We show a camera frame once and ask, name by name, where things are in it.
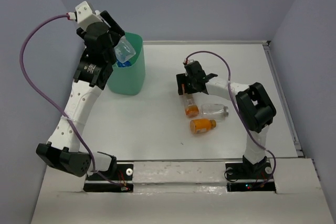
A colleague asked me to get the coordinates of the blue label plastic bottle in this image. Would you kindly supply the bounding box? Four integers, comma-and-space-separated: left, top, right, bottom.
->
117, 61, 132, 68

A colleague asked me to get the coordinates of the short orange juice bottle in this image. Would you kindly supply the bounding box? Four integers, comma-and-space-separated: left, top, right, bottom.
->
190, 119, 217, 134

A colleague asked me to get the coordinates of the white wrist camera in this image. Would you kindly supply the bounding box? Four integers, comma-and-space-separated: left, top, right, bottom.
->
183, 59, 195, 66
75, 1, 102, 31

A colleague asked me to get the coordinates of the tall orange label bottle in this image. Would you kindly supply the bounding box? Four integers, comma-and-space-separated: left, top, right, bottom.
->
182, 93, 199, 118

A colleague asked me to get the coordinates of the clear jar silver lid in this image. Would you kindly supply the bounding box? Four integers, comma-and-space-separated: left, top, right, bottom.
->
201, 103, 229, 121

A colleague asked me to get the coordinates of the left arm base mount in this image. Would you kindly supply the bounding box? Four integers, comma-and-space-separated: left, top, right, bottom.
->
83, 162, 134, 193

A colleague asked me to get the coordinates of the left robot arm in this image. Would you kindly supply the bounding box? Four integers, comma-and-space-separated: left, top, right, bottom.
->
36, 10, 125, 180

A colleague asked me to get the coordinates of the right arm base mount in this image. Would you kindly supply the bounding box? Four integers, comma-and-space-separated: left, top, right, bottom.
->
224, 162, 276, 193

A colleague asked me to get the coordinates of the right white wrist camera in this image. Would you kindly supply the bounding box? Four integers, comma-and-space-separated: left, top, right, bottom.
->
183, 59, 195, 66

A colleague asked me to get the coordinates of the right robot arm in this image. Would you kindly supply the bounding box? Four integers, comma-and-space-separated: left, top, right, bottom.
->
176, 61, 276, 178

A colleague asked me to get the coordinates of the green plastic bin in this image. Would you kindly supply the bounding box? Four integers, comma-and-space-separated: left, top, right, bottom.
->
107, 33, 145, 95

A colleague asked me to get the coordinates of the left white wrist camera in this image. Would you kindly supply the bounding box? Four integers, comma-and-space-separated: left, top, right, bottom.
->
75, 1, 102, 31

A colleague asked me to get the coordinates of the white green label bottle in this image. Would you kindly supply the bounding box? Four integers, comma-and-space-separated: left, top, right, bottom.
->
114, 36, 136, 63

